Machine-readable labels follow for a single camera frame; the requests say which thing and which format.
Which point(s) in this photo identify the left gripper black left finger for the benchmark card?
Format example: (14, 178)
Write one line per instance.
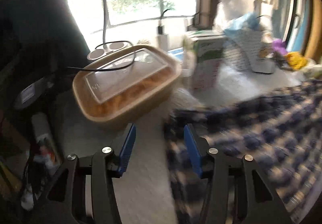
(82, 191)

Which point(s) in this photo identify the green white carton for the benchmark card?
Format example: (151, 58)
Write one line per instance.
(208, 53)

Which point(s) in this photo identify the spray can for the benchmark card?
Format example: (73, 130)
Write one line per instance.
(48, 151)

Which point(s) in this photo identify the yellow plastic bag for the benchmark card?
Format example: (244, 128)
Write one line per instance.
(296, 61)

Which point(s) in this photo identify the brown food container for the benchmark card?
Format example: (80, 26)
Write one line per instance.
(124, 85)

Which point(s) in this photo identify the white yellow mug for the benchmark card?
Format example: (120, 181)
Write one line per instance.
(263, 62)

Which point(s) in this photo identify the blue plaid pants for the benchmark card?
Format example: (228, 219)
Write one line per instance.
(281, 130)

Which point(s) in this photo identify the white perforated basket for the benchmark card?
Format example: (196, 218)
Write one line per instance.
(241, 49)

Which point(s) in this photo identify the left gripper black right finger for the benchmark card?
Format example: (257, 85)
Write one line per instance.
(237, 189)

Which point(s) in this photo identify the teal curtain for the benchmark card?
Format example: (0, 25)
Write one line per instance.
(39, 38)

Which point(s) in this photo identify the purple cloth item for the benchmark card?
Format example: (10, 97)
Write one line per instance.
(279, 46)

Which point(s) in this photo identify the white plastic bag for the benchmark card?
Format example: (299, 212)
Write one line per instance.
(227, 11)

